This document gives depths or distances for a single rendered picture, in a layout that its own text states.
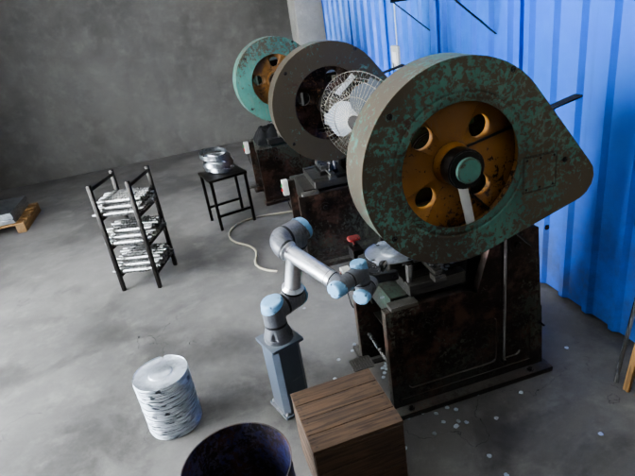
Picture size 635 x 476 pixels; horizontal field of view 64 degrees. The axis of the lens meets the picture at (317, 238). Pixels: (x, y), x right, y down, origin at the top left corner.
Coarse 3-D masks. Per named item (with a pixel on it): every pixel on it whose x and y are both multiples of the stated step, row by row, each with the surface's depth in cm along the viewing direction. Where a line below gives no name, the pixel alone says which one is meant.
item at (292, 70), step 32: (288, 64) 339; (320, 64) 344; (352, 64) 349; (288, 96) 347; (320, 96) 354; (288, 128) 355; (320, 128) 390; (320, 160) 370; (288, 192) 445; (320, 192) 404; (320, 224) 414; (352, 224) 421; (320, 256) 424
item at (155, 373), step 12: (156, 360) 281; (168, 360) 279; (180, 360) 278; (144, 372) 273; (156, 372) 270; (168, 372) 269; (180, 372) 268; (144, 384) 263; (156, 384) 262; (168, 384) 260
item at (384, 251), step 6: (372, 246) 268; (378, 246) 267; (384, 246) 266; (390, 246) 264; (366, 252) 263; (372, 252) 262; (378, 252) 261; (384, 252) 259; (390, 252) 257; (396, 252) 256; (372, 258) 256; (378, 258) 255; (384, 258) 254; (390, 258) 253; (396, 258) 252; (402, 258) 251; (408, 258) 250
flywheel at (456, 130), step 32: (448, 128) 198; (512, 128) 205; (416, 160) 199; (448, 160) 193; (480, 160) 194; (512, 160) 211; (416, 192) 204; (448, 192) 208; (480, 192) 215; (448, 224) 214
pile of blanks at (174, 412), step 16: (176, 384) 261; (192, 384) 275; (144, 400) 262; (160, 400) 260; (176, 400) 264; (192, 400) 275; (160, 416) 264; (176, 416) 267; (192, 416) 274; (160, 432) 269; (176, 432) 270
